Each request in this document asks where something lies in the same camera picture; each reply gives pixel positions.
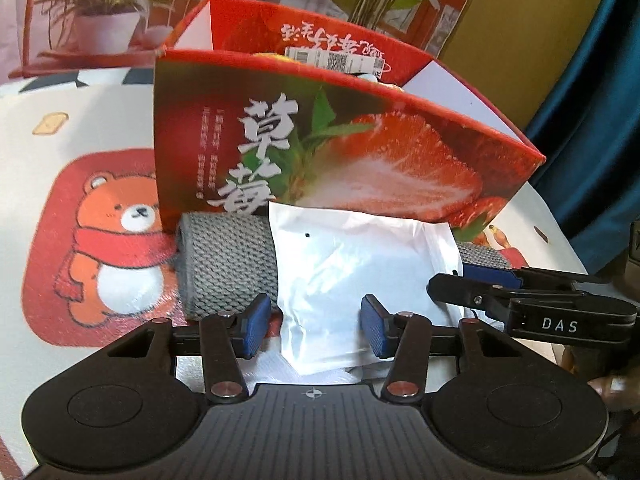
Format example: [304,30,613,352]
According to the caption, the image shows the printed room backdrop cloth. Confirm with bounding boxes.
[1,0,468,80]

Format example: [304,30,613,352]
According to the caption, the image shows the grey knitted cloth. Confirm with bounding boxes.
[176,214,508,318]

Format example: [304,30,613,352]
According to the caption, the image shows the teal curtain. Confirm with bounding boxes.
[525,0,639,273]

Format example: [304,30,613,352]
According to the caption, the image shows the white cloth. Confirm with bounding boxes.
[241,203,471,386]

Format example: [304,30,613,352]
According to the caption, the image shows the wooden wall panel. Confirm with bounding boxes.
[439,0,600,129]

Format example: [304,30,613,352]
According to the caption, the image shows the red strawberry cardboard box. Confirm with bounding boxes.
[153,0,548,233]

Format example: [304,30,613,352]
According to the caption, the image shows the person right hand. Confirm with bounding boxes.
[561,346,639,412]

